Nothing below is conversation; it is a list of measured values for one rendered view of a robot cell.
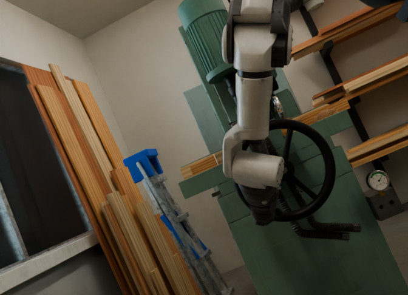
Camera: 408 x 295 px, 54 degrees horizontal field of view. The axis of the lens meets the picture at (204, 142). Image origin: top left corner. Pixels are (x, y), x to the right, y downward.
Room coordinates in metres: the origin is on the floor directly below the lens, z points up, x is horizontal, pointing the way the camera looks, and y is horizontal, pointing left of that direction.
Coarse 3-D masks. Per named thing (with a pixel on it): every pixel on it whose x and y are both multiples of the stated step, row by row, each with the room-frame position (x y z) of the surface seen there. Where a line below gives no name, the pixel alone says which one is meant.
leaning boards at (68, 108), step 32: (32, 96) 2.55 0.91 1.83; (64, 96) 2.94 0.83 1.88; (64, 128) 2.66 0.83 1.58; (96, 128) 3.17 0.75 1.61; (64, 160) 2.55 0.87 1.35; (96, 160) 2.93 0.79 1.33; (96, 192) 2.68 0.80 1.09; (128, 192) 3.01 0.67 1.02; (96, 224) 2.57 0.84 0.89; (128, 224) 2.62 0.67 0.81; (160, 224) 3.10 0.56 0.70; (128, 256) 2.52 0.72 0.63; (160, 256) 2.79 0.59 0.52; (128, 288) 2.59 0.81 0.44; (160, 288) 2.54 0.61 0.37; (192, 288) 3.03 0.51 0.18
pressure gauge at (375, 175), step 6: (372, 174) 1.24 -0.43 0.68; (378, 174) 1.23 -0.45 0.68; (384, 174) 1.23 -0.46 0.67; (366, 180) 1.26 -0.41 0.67; (372, 180) 1.24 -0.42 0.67; (384, 180) 1.23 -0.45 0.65; (372, 186) 1.24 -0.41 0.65; (378, 186) 1.24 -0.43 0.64; (384, 186) 1.23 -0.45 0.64; (384, 192) 1.26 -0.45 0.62
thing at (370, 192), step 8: (368, 192) 1.34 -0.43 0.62; (376, 192) 1.29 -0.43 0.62; (392, 192) 1.26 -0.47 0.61; (368, 200) 1.29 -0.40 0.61; (376, 200) 1.26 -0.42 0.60; (384, 200) 1.26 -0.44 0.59; (392, 200) 1.26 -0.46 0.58; (376, 208) 1.26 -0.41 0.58; (384, 208) 1.26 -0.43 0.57; (392, 208) 1.26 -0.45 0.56; (400, 208) 1.26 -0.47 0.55; (376, 216) 1.28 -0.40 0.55; (384, 216) 1.26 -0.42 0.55
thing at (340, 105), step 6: (336, 102) 1.45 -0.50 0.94; (342, 102) 1.45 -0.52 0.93; (324, 108) 1.45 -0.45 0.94; (330, 108) 1.45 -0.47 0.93; (336, 108) 1.45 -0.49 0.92; (342, 108) 1.45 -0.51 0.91; (348, 108) 1.45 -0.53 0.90; (312, 114) 1.45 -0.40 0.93; (306, 120) 1.46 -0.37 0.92; (312, 120) 1.46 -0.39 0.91; (204, 162) 1.48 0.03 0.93; (210, 162) 1.48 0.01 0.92; (216, 162) 1.48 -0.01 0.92; (192, 168) 1.48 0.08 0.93; (198, 168) 1.48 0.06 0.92; (204, 168) 1.48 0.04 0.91; (210, 168) 1.48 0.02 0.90
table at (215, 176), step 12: (324, 120) 1.30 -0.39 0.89; (336, 120) 1.30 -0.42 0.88; (348, 120) 1.30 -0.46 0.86; (300, 132) 1.31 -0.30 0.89; (324, 132) 1.30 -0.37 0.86; (336, 132) 1.30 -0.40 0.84; (300, 144) 1.31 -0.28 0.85; (216, 168) 1.32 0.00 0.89; (192, 180) 1.33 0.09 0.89; (204, 180) 1.33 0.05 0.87; (216, 180) 1.32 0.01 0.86; (192, 192) 1.33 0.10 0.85
